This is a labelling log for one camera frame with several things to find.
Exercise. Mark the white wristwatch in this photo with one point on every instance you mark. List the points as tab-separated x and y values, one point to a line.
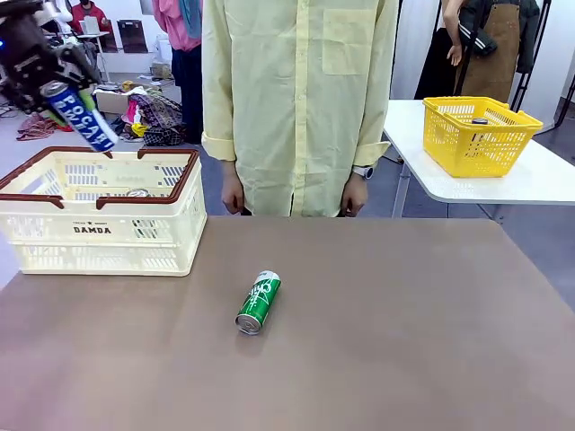
365	172

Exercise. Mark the person's right forearm yellow sleeve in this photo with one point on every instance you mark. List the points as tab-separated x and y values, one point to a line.
218	130

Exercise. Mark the person in brown apron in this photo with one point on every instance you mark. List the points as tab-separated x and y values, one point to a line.
494	54

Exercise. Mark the person's right hand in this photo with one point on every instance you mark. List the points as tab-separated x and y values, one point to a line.
232	195

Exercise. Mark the person in yellow shirt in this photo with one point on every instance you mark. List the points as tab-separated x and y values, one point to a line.
292	90

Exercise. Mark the apron person's hand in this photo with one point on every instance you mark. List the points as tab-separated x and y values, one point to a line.
455	56

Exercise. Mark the person in red jacket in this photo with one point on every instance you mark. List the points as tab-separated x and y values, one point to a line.
90	15

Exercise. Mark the white side table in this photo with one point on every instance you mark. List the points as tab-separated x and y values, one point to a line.
494	190

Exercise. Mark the black stand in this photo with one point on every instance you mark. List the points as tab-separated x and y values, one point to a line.
530	54

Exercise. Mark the red cloth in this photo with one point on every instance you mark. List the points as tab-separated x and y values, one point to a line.
38	125

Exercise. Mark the black chair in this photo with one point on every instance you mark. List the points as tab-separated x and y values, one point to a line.
134	36

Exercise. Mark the green drink can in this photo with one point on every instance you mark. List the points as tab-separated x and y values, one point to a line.
259	303

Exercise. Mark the pile of colourful clothes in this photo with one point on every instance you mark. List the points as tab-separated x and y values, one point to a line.
153	119

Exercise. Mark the cardboard box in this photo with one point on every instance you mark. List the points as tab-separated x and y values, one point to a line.
110	102

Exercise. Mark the person's left forearm yellow sleeve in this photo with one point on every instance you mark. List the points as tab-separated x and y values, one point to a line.
375	130

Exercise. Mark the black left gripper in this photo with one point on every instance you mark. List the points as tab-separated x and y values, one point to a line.
27	58

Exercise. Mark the person in pink top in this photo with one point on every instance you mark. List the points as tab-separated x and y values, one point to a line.
184	54

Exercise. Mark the cream shopping basket brown rim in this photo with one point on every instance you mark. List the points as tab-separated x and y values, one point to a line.
103	242

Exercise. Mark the dark can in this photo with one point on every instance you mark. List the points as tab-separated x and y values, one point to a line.
480	121

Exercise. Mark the person's left hand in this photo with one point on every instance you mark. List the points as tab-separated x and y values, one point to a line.
354	197

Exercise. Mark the yellow plastic basket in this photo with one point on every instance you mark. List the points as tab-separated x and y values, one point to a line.
476	148

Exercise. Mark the silver-topped can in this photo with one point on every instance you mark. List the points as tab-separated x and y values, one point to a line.
137	193

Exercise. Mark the blue Pocari Sweat can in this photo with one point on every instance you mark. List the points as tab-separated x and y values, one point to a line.
83	121

